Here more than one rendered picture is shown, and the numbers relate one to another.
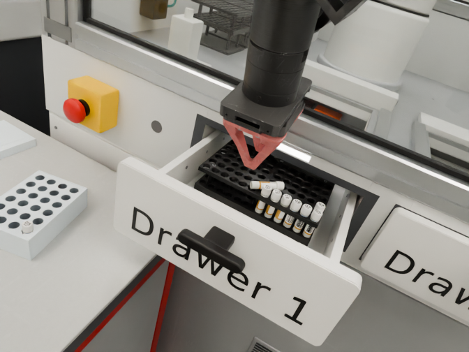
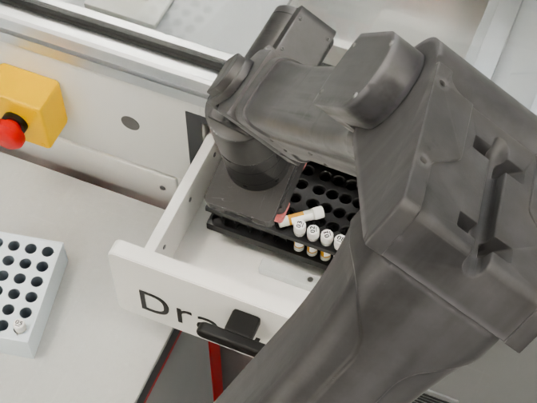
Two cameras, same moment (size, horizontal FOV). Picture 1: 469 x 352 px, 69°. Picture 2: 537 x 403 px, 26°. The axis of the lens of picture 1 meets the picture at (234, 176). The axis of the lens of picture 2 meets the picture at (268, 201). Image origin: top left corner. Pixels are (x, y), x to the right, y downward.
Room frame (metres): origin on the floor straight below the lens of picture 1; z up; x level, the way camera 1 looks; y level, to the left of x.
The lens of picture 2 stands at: (-0.24, -0.09, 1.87)
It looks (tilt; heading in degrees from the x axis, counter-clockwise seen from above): 56 degrees down; 7
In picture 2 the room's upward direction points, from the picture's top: straight up
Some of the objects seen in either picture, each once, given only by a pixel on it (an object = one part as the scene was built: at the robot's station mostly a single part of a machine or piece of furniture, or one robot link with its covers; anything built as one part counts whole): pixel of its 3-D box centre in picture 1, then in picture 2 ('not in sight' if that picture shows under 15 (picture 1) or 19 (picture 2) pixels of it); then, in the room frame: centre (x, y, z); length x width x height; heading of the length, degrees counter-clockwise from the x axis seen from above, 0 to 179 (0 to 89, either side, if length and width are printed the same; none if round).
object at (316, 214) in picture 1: (311, 225); not in sight; (0.35, -0.11, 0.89); 0.01 x 0.01 x 0.05
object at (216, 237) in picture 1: (216, 243); (240, 330); (0.26, 0.00, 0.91); 0.07 x 0.04 x 0.01; 74
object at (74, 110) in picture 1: (77, 110); (9, 130); (0.48, 0.28, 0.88); 0.04 x 0.03 x 0.04; 74
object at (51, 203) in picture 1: (35, 211); (11, 293); (0.34, 0.26, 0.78); 0.12 x 0.08 x 0.04; 175
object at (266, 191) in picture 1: (262, 200); (299, 237); (0.37, -0.05, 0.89); 0.01 x 0.01 x 0.05
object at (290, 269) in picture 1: (220, 248); (252, 323); (0.28, -0.01, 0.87); 0.29 x 0.02 x 0.11; 74
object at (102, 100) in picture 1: (91, 104); (25, 108); (0.51, 0.27, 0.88); 0.07 x 0.05 x 0.07; 74
